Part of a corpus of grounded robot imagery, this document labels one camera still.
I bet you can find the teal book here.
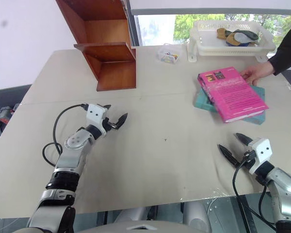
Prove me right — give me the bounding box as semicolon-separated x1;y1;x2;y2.
193;84;268;126

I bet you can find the grey sock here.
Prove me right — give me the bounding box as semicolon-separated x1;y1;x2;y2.
233;33;251;45

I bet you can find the dark window frame post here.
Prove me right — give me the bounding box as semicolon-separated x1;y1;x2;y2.
133;15;145;47

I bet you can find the wooden shelf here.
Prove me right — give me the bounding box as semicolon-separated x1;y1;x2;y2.
55;0;137;92

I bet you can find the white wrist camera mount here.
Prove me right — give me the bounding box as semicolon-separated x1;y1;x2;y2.
247;137;273;175
85;103;108;138

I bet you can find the pink book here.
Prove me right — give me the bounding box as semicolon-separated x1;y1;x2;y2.
197;67;270;124

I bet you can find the clear plastic box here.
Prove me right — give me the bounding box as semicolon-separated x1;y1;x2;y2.
156;43;184;65

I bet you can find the red and grey tool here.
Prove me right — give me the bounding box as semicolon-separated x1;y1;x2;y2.
0;105;16;125

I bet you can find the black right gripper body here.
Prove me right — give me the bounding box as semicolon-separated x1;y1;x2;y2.
241;150;257;170

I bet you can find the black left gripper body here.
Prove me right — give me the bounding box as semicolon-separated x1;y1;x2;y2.
103;116;119;132

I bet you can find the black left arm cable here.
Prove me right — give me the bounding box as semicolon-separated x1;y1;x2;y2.
42;103;89;168

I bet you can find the person's bare hand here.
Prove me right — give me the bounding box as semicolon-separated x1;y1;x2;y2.
240;63;276;86

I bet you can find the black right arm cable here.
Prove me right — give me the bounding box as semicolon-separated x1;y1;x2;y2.
232;155;278;231

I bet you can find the olive yellow sock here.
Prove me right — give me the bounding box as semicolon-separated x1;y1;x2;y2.
216;27;233;40

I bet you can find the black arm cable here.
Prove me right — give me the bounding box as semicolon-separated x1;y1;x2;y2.
42;103;89;168
232;155;278;231

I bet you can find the beige tablecloth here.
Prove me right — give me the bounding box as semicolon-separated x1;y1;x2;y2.
0;44;291;216

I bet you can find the dark grey furniture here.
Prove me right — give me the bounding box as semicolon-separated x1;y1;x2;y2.
0;84;33;152

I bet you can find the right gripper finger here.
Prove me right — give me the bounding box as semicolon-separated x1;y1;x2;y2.
218;144;242;168
234;133;253;148

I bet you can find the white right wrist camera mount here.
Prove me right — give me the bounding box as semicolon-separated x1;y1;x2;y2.
247;137;273;175

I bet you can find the white plastic basket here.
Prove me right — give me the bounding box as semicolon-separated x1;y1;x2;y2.
186;19;276;63

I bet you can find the silver robot torso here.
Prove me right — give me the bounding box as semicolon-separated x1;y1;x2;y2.
77;200;212;233

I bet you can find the white roller blind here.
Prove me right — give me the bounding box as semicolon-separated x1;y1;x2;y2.
130;0;291;16

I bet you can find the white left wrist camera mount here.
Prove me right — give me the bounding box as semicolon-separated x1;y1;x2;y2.
85;103;108;138

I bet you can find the mustard sock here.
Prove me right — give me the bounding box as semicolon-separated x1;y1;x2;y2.
226;31;241;47

